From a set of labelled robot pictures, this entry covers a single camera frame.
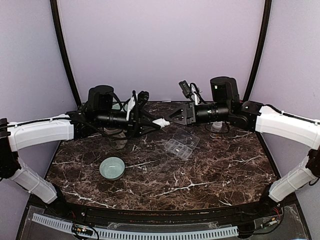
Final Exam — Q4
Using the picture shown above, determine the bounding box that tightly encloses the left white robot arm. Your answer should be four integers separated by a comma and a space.
0, 110, 166, 218

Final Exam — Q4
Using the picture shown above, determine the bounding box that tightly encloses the white ceramic mug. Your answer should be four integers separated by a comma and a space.
104, 128, 128, 150

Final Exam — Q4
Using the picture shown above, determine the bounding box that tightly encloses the clear plastic pill organizer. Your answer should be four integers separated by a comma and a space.
164, 128, 200, 160

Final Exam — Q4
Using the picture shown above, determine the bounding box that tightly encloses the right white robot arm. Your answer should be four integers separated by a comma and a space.
165, 100, 320, 217

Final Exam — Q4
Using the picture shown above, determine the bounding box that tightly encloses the right black frame post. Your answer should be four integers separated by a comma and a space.
243, 0, 273, 102

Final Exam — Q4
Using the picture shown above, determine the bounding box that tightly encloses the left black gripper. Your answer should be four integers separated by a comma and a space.
96, 109, 162, 141

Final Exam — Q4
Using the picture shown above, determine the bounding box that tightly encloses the white slotted cable duct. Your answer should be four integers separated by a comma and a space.
31, 213, 239, 240

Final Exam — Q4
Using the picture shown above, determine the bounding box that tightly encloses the black front rail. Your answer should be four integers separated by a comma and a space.
66, 192, 260, 226

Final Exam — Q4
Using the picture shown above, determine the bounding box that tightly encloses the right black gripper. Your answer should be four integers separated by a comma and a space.
164, 100, 231, 128

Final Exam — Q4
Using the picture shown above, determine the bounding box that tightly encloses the left black frame post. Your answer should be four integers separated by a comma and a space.
49, 0, 82, 107

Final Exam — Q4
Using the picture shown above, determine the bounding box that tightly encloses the small white vial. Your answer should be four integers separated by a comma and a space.
152, 118, 170, 129

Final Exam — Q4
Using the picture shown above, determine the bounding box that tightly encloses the white pill bottle orange label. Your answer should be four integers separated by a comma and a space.
210, 121, 223, 139

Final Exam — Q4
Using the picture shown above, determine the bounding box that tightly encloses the black frame post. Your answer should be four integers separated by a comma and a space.
243, 0, 273, 102
49, 0, 82, 107

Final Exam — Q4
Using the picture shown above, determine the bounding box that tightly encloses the celadon bowl front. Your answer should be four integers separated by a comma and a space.
99, 157, 126, 181

